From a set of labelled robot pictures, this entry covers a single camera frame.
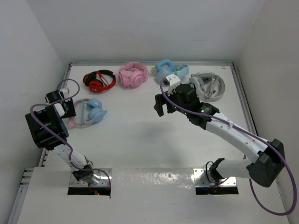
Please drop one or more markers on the red black headphones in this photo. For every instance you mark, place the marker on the red black headphones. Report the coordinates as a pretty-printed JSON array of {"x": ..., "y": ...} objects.
[{"x": 96, "y": 81}]

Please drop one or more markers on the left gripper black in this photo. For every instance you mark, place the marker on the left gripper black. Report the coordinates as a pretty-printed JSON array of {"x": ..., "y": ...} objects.
[{"x": 71, "y": 113}]

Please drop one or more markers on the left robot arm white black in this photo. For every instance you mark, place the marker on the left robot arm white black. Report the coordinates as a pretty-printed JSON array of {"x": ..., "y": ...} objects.
[{"x": 49, "y": 131}]

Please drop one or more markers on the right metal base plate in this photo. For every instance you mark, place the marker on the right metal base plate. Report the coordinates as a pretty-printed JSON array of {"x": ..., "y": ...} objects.
[{"x": 201, "y": 181}]

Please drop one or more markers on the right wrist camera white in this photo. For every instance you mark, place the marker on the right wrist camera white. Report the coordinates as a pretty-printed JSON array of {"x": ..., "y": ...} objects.
[{"x": 172, "y": 81}]

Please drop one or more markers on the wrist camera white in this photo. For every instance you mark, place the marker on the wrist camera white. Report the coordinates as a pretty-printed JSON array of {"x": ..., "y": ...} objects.
[
  {"x": 172, "y": 81},
  {"x": 64, "y": 91}
]

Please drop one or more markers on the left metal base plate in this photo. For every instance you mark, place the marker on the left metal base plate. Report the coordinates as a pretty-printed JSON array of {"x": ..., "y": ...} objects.
[{"x": 97, "y": 179}]

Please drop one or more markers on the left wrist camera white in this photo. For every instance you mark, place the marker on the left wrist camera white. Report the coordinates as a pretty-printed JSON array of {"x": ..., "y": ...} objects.
[{"x": 64, "y": 91}]

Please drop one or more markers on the blue pink cat-ear headphones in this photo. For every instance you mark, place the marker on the blue pink cat-ear headphones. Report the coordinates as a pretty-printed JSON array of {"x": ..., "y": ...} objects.
[{"x": 92, "y": 113}]

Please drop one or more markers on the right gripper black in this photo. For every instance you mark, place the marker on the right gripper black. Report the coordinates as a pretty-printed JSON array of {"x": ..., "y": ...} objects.
[{"x": 160, "y": 101}]

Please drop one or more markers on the light blue headphones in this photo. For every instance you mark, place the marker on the light blue headphones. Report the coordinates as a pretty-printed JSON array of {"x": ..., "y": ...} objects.
[{"x": 166, "y": 67}]

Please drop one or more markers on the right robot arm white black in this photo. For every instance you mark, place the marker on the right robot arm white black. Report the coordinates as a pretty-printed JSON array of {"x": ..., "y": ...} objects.
[{"x": 263, "y": 161}]

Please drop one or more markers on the pink gaming headphones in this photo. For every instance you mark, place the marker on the pink gaming headphones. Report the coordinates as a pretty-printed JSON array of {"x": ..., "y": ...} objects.
[{"x": 132, "y": 74}]

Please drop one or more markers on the metal base plate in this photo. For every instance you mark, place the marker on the metal base plate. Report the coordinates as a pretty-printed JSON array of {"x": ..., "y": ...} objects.
[
  {"x": 97, "y": 179},
  {"x": 201, "y": 181}
]

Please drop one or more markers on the grey white headphones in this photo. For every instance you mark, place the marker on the grey white headphones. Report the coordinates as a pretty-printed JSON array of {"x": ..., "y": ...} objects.
[{"x": 209, "y": 86}]

